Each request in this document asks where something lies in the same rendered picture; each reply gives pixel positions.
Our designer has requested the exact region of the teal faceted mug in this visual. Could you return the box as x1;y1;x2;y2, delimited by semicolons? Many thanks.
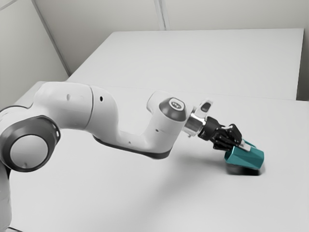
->
224;139;266;171

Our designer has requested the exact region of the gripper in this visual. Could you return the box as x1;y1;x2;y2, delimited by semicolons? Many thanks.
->
197;116;252;152

